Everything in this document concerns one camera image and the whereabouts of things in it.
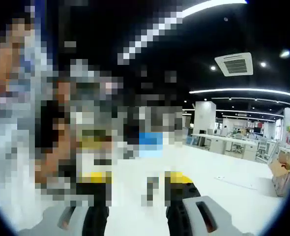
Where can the square ceiling air vent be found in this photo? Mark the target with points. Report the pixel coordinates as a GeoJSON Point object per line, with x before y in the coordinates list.
{"type": "Point", "coordinates": [234, 64]}

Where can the curved ceiling light strip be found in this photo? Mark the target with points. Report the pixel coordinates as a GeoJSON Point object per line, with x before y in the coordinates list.
{"type": "Point", "coordinates": [233, 90]}

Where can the open cardboard box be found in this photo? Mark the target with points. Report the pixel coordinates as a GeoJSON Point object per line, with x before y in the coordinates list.
{"type": "Point", "coordinates": [288, 157]}
{"type": "Point", "coordinates": [281, 179]}

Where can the white office workstation row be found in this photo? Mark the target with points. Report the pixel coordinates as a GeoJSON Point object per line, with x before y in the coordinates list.
{"type": "Point", "coordinates": [218, 145]}

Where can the long straight ceiling light strip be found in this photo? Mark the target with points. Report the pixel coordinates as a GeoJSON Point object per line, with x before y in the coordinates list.
{"type": "Point", "coordinates": [209, 6]}

